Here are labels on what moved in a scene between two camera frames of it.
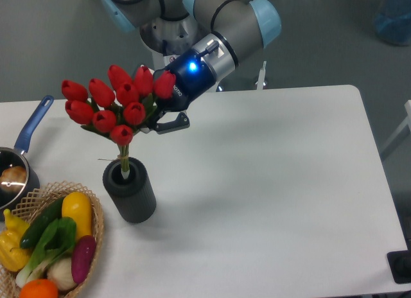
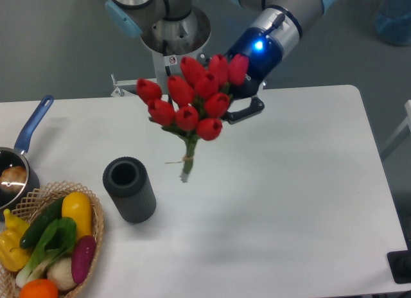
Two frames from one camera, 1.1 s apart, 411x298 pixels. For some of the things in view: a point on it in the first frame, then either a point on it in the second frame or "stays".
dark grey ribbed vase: x=134 y=196 stays
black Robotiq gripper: x=194 y=79 -> x=264 y=54
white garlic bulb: x=60 y=271 stays
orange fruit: x=38 y=288 stays
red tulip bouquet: x=117 y=111 -> x=196 y=101
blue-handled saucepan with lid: x=17 y=176 stays
